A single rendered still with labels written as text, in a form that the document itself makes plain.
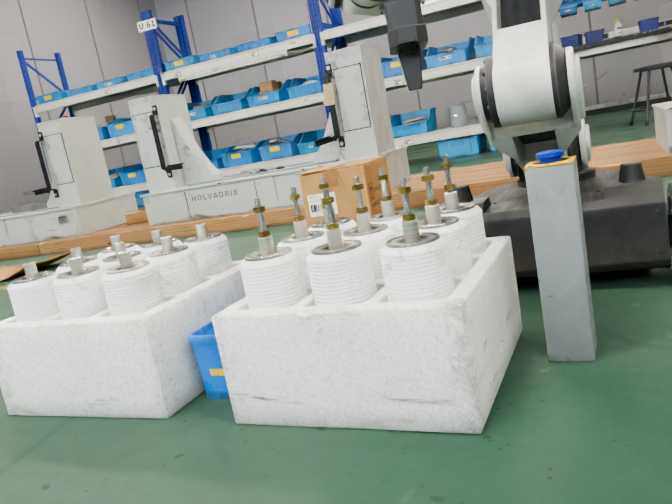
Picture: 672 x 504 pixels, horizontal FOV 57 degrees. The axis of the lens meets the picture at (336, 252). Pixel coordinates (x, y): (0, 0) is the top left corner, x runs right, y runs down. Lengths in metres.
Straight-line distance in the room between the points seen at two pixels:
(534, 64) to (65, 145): 3.34
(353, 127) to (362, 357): 2.35
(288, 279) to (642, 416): 0.51
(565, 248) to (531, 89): 0.36
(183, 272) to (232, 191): 2.23
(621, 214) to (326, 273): 0.67
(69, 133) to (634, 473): 3.83
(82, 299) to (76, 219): 2.95
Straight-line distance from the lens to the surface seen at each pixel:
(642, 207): 1.34
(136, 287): 1.12
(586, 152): 1.58
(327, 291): 0.89
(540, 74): 1.24
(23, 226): 4.48
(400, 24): 0.93
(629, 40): 6.25
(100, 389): 1.19
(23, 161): 8.75
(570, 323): 1.04
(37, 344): 1.26
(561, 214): 0.99
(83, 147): 4.27
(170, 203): 3.66
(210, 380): 1.14
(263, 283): 0.94
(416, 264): 0.83
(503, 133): 1.35
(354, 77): 3.13
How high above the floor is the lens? 0.42
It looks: 11 degrees down
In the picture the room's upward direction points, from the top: 11 degrees counter-clockwise
